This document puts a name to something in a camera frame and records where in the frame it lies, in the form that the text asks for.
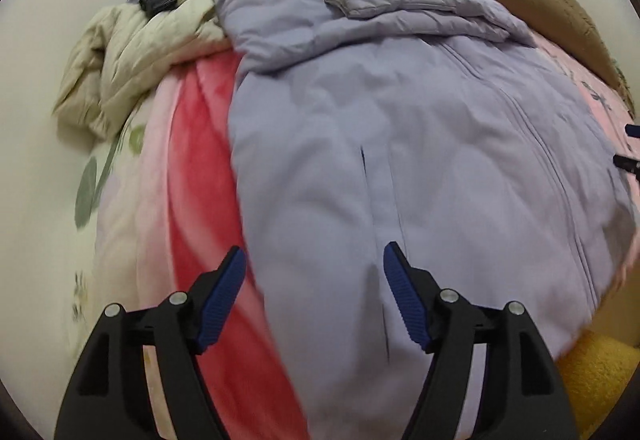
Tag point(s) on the yellow fuzzy cloth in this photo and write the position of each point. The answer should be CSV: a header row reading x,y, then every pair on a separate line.
x,y
600,380

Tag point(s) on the pink printed blanket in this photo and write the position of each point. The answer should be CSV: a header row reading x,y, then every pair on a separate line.
x,y
200,144

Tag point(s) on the lavender zip jacket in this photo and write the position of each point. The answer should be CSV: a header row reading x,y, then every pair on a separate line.
x,y
400,144

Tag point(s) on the floral bed sheet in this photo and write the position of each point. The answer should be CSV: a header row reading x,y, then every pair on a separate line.
x,y
115,200

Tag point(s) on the beige quilted jacket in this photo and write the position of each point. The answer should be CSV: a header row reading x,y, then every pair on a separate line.
x,y
150,34

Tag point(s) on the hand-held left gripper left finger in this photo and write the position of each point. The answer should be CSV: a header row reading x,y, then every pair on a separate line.
x,y
220,305

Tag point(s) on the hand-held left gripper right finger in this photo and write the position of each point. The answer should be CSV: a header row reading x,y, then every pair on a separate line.
x,y
405,300

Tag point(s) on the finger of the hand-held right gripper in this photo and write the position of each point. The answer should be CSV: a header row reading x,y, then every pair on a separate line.
x,y
634,129
629,163

